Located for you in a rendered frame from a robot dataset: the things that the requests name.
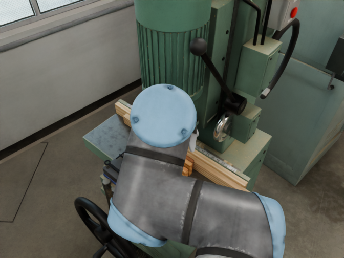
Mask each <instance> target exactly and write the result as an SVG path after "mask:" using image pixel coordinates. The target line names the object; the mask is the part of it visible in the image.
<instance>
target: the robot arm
mask: <svg viewBox="0 0 344 258"><path fill-rule="evenodd" d="M130 121H131V126H132V128H131V131H130V135H129V138H128V142H127V145H126V149H125V153H124V156H123V160H122V164H121V167H120V171H119V175H118V179H117V183H116V186H115V190H114V194H113V197H111V200H110V204H111V205H110V210H109V215H108V218H107V221H108V225H109V227H110V228H111V230H112V231H113V232H115V233H116V234H118V235H119V236H121V237H123V238H125V239H127V240H129V241H131V242H134V243H137V244H139V243H140V244H143V245H144V246H149V247H161V246H163V245H164V244H166V243H167V240H168V239H169V240H172V241H175V242H179V243H182V244H185V245H188V246H191V247H195V248H197V250H196V256H195V258H283V254H284V249H285V242H284V238H285V235H286V224H285V216H284V212H283V209H282V207H281V205H280V204H279V202H278V201H276V200H274V199H272V198H268V197H265V196H261V195H259V194H258V193H256V192H247V191H243V190H239V189H235V188H231V187H227V186H223V185H219V184H214V183H210V182H206V181H202V180H198V179H196V178H192V177H188V176H184V175H182V171H183V167H184V163H185V159H186V155H187V151H188V147H189V149H190V151H191V152H194V151H195V147H196V138H197V136H199V132H198V130H197V127H196V123H197V112H196V108H195V105H194V103H193V101H192V99H191V98H190V97H189V95H188V94H187V93H186V92H185V91H183V90H182V89H181V88H179V87H177V86H174V85H171V84H156V85H153V86H151V87H148V88H146V89H145V90H143V91H142V92H141V93H140V94H139V95H138V96H137V97H136V99H135V101H134V103H133V105H132V109H131V113H130Z"/></svg>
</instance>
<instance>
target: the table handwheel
mask: <svg viewBox="0 0 344 258"><path fill-rule="evenodd" d="M74 206H75V209H76V211H77V213H78V214H79V216H80V218H81V219H82V221H83V222H84V223H85V225H86V226H87V228H88V229H89V230H90V231H91V233H92V234H93V235H94V236H95V237H96V239H97V240H98V241H99V242H100V243H101V244H102V245H103V246H104V245H106V246H107V248H108V249H107V250H108V251H109V252H110V253H111V254H112V255H113V256H114V257H115V258H138V255H137V253H136V251H135V249H134V247H133V246H132V244H131V242H130V241H129V240H127V239H125V238H123V237H121V236H119V235H118V234H116V233H115V232H113V231H112V230H111V228H110V227H109V225H108V215H107V214H106V213H105V212H104V211H103V210H102V209H101V208H100V207H98V206H97V205H96V204H95V203H93V202H92V201H91V200H89V199H87V198H85V197H77V198H76V199H75V201H74ZM86 210H87V211H88V212H90V213H91V214H92V215H93V216H94V217H95V218H96V219H97V220H98V221H99V222H100V224H98V223H96V222H95V221H93V220H92V219H91V217H90V216H89V214H88V213H87V211H86Z"/></svg>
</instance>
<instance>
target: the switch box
mask: <svg viewBox="0 0 344 258"><path fill-rule="evenodd" d="M300 1H301V0H296V1H295V2H294V0H272V5H271V10H270V15H269V20H268V26H267V27H269V28H272V29H275V30H278V31H281V30H282V29H283V28H284V27H285V26H287V25H288V24H289V23H291V22H292V21H293V20H294V19H295V17H296V16H295V17H294V18H292V20H290V21H289V22H288V20H289V19H290V18H291V16H290V14H291V11H292V10H293V8H295V7H297V8H299V4H300ZM267 5H268V0H267ZM267 5H266V9H265V13H264V17H263V22H262V25H264V21H265V16H266V10H267Z"/></svg>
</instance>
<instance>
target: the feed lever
mask: <svg viewBox="0 0 344 258"><path fill-rule="evenodd" d="M189 49H190V51H191V53H192V54H193V55H195V56H201V58H202V59H203V61H204V62H205V64H206V65H207V67H208V68H209V69H210V71H211V72H212V74H213V76H214V77H215V79H216V80H217V81H218V83H219V84H220V86H221V87H222V89H223V90H224V92H225V93H226V95H227V96H228V97H227V98H226V100H225V103H224V109H225V110H227V111H229V112H231V113H233V114H235V115H237V116H238V115H240V114H241V113H242V112H243V110H244V109H245V107H246V104H247V98H245V97H243V96H241V95H239V94H236V93H234V92H232V93H231V91H230V90H229V88H228V87H227V85H226V83H225V82H224V80H223V79H222V77H221V75H220V74H219V72H218V71H217V69H216V68H215V66H214V64H213V63H212V61H211V60H210V58H209V56H208V55H207V53H206V50H207V43H206V41H205V40H204V39H202V38H200V37H197V38H194V39H193V40H192V41H191V42H190V45H189Z"/></svg>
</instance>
